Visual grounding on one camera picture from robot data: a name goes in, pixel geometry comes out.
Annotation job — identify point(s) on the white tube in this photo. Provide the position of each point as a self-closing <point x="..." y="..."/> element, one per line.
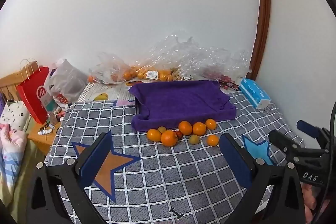
<point x="45" y="131"/>

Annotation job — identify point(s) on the red paper bag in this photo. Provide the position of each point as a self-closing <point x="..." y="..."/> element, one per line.
<point x="31" y="92"/>

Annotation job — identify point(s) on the clear plastic bag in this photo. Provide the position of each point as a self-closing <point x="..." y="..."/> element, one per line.
<point x="110" y="66"/>

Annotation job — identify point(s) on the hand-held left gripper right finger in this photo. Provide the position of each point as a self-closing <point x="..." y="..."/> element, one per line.
<point x="235" y="158"/>

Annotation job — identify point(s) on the blue tissue box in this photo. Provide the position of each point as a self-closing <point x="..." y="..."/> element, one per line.
<point x="254" y="92"/>

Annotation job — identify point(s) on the small yellow fruit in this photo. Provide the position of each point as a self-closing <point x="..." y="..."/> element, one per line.
<point x="194" y="139"/>

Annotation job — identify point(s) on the wooden nightstand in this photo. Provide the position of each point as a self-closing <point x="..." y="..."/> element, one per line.
<point x="39" y="137"/>

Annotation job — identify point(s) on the purple towel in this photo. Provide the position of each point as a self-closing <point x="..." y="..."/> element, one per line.
<point x="178" y="100"/>

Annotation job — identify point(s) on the small red fruit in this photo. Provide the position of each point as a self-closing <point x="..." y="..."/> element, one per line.
<point x="179" y="135"/>

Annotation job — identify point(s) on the small black clip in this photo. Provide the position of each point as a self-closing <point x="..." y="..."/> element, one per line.
<point x="175" y="213"/>

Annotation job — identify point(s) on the large orange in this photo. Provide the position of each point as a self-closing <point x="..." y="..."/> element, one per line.
<point x="169" y="138"/>

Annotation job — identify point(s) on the person's right hand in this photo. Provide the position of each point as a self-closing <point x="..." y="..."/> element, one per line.
<point x="312" y="200"/>

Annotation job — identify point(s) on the purple cloth bundle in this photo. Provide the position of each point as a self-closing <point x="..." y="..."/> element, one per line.
<point x="1" y="103"/>

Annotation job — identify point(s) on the white dotted pillow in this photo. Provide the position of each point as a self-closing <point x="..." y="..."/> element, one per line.
<point x="14" y="113"/>

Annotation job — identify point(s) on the white plastic bag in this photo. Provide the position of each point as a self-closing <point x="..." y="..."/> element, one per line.
<point x="65" y="79"/>

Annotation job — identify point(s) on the white label sticker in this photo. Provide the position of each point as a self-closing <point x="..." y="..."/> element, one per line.
<point x="152" y="74"/>

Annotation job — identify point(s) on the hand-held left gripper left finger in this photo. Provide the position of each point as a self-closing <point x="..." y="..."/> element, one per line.
<point x="95" y="161"/>

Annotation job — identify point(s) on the black eyeglasses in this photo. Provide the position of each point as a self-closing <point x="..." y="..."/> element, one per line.
<point x="234" y="86"/>

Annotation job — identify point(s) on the wooden headboard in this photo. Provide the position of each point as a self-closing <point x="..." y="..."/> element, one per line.
<point x="9" y="83"/>

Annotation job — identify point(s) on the pastel printed quilt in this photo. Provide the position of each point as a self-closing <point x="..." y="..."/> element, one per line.
<point x="10" y="142"/>

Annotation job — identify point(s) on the green bed sheet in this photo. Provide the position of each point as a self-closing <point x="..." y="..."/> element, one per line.
<point x="23" y="187"/>

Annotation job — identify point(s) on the wooden door frame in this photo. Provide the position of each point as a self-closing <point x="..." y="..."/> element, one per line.
<point x="262" y="16"/>

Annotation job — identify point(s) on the large yellow fruit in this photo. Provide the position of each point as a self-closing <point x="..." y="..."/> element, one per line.
<point x="101" y="96"/>

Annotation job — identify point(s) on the printed paper sheet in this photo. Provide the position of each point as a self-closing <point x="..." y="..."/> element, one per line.
<point x="115" y="92"/>

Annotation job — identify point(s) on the grey checked blanket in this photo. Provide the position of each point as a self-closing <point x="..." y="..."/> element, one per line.
<point x="183" y="174"/>

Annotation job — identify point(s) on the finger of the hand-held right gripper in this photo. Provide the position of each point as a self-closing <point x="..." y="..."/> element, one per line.
<point x="307" y="127"/>
<point x="279" y="138"/>

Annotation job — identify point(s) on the pile of red fruits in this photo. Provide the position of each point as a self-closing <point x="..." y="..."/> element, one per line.
<point x="220" y="75"/>

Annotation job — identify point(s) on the pile of bagged oranges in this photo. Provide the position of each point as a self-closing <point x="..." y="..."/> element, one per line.
<point x="164" y="74"/>

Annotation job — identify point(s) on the small yellow-green fruit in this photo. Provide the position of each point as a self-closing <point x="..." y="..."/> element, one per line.
<point x="162" y="129"/>

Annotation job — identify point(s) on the large crumpled clear plastic wrap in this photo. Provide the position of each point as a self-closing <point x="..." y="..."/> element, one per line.
<point x="189" y="53"/>

